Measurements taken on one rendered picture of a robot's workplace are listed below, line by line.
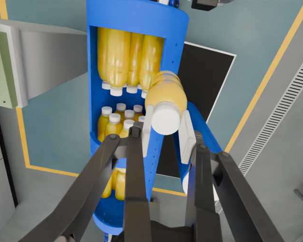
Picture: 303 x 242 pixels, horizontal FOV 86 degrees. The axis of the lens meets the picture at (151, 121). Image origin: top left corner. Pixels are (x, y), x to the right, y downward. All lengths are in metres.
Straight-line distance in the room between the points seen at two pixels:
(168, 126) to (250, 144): 2.12
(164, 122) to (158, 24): 0.27
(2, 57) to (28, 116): 1.55
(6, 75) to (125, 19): 0.56
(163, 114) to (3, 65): 0.71
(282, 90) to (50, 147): 2.73
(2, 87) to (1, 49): 0.14
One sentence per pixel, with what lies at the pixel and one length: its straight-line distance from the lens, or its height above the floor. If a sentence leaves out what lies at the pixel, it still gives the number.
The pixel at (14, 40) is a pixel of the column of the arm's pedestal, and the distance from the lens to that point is 0.84.
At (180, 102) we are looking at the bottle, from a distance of 0.24.
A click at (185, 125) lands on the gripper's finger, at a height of 1.49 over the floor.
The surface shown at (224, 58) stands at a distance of 1.61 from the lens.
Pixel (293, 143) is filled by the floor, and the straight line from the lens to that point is 2.59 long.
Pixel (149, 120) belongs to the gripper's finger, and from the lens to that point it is 0.17.
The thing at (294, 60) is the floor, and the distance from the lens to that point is 2.11.
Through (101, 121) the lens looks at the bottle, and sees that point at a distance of 0.65.
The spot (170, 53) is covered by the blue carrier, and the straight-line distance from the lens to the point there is 0.45.
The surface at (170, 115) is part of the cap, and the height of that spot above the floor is 1.46.
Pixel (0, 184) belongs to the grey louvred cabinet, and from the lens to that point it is 2.94.
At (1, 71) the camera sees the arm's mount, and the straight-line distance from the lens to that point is 0.84.
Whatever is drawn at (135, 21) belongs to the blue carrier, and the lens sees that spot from 0.41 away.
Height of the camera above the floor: 1.64
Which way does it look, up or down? 63 degrees down
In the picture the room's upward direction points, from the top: 177 degrees counter-clockwise
